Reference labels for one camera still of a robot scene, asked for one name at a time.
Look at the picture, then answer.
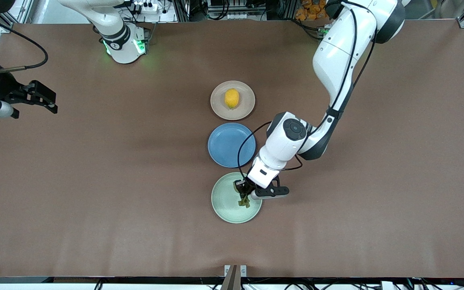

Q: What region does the blue round plate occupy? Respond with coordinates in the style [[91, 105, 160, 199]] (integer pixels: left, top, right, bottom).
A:
[[208, 123, 257, 168]]

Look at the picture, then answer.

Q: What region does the black base cable bundle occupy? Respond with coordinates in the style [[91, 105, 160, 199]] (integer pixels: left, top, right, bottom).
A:
[[294, 18, 323, 39]]

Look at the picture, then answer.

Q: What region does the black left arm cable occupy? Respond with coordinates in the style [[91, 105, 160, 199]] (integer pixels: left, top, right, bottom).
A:
[[237, 0, 377, 182]]

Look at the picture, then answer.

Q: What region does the bag of orange items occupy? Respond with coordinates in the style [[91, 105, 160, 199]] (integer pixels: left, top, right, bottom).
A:
[[295, 0, 333, 21]]

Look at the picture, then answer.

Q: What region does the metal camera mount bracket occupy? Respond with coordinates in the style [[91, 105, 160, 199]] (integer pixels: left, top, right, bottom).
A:
[[221, 265, 247, 290]]

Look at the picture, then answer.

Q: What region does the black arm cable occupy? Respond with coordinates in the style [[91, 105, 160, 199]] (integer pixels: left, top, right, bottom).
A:
[[0, 12, 49, 74], [237, 0, 377, 182]]

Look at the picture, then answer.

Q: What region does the green lettuce leaf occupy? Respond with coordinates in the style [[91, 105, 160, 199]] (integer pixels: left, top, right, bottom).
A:
[[233, 180, 253, 209]]

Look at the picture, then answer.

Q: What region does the yellow lemon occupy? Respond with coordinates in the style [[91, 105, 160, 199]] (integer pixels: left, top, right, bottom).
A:
[[224, 89, 240, 110]]

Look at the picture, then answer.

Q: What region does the brown table cover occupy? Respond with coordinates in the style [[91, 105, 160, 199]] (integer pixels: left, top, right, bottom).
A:
[[0, 22, 464, 278]]

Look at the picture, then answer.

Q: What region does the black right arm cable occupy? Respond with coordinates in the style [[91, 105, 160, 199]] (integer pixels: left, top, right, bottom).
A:
[[0, 12, 49, 74]]

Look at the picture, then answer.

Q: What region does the pale beige round plate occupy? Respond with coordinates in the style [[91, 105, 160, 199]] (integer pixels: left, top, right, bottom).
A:
[[210, 81, 256, 121]]

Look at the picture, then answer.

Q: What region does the white power strip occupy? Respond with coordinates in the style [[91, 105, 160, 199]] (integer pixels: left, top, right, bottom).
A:
[[133, 1, 161, 13]]

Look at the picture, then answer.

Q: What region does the pale green round plate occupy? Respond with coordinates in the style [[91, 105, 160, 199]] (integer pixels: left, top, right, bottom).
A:
[[211, 172, 263, 224]]

